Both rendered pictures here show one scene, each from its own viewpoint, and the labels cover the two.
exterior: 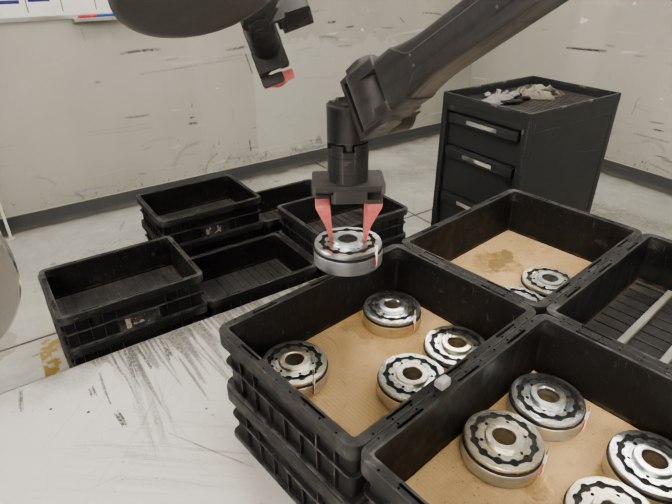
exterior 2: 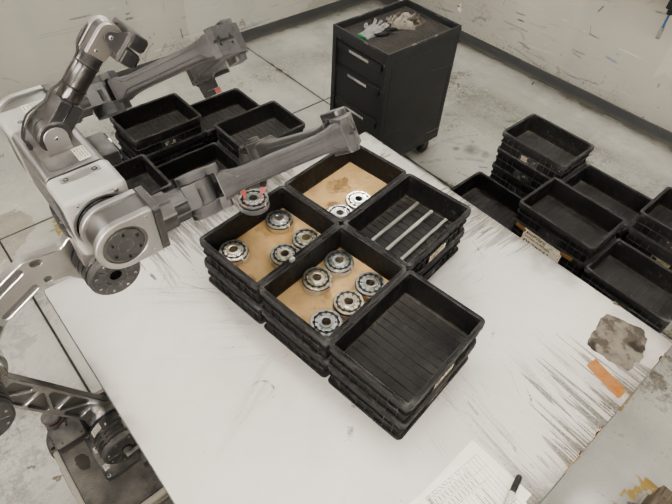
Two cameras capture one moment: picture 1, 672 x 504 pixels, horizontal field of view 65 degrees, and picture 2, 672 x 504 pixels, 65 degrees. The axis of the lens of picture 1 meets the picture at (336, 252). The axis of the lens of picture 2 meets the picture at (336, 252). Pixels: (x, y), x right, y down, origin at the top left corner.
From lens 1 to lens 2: 1.05 m
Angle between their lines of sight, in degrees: 20
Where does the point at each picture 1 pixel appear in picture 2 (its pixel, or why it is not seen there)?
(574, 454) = (345, 282)
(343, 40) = not seen: outside the picture
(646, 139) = (512, 27)
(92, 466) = (146, 297)
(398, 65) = (263, 151)
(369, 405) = (267, 267)
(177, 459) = (184, 292)
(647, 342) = (395, 230)
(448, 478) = (295, 293)
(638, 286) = (405, 198)
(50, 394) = not seen: hidden behind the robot
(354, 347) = (261, 240)
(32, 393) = not seen: hidden behind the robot
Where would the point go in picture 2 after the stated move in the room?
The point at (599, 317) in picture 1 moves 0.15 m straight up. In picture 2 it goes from (379, 218) to (383, 188)
